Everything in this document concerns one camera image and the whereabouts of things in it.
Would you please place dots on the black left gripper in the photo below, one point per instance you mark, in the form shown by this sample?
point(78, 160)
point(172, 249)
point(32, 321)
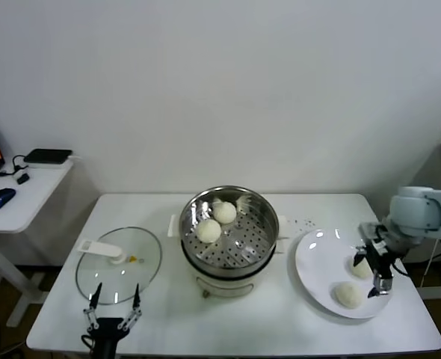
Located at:
point(106, 326)

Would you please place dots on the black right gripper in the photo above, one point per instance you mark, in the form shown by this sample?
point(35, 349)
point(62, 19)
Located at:
point(379, 261)

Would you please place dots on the white steamed baozi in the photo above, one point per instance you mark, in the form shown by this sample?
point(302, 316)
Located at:
point(361, 270)
point(208, 230)
point(224, 212)
point(348, 294)

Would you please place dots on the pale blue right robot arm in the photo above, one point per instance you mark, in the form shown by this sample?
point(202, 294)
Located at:
point(418, 217)

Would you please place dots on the stainless steel steamer basket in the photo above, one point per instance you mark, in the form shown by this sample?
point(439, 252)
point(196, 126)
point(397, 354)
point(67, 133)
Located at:
point(243, 247)

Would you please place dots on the white round plate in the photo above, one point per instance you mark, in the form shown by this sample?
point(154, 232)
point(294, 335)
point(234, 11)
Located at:
point(317, 254)

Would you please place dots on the white electric cooker pot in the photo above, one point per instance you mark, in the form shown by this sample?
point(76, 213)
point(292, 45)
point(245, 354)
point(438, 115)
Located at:
point(224, 288)

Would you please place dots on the white side table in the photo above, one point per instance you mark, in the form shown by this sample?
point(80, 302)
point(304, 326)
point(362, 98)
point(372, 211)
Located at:
point(26, 205)

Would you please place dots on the small black adapter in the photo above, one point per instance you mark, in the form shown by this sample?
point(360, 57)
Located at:
point(23, 178)

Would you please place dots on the flat black box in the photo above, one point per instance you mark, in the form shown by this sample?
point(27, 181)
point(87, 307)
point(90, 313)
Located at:
point(48, 155)

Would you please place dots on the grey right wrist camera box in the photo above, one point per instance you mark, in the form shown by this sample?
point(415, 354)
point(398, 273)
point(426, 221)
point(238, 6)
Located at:
point(370, 230)

